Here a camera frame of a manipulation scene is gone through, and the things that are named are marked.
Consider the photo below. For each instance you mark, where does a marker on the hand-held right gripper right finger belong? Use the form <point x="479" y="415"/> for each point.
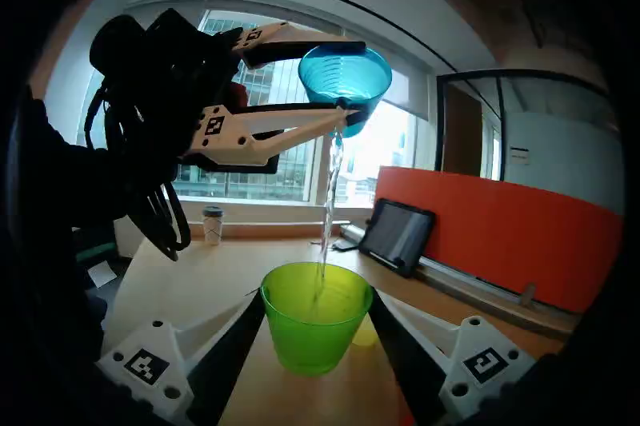
<point x="467" y="346"/>

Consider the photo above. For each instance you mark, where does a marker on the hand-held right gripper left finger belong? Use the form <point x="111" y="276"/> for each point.
<point x="165" y="346"/>

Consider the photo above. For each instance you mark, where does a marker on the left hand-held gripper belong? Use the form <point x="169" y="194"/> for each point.
<point x="160" y="76"/>

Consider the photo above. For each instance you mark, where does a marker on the blue plastic cup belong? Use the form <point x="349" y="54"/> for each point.
<point x="345" y="81"/>

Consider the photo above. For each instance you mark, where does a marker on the green plastic cup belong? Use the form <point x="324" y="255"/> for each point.
<point x="315" y="331"/>

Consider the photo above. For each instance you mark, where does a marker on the person's left forearm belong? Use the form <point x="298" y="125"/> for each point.
<point x="60" y="181"/>

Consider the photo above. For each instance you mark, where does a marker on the yellow plastic cup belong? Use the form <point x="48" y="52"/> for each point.
<point x="366" y="337"/>

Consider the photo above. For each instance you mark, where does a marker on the red desk screen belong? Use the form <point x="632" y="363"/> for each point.
<point x="515" y="241"/>

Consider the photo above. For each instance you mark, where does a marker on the white paper coffee cup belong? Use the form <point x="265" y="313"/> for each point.
<point x="212" y="226"/>

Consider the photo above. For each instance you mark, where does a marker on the black tablet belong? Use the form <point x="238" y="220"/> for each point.
<point x="397" y="236"/>

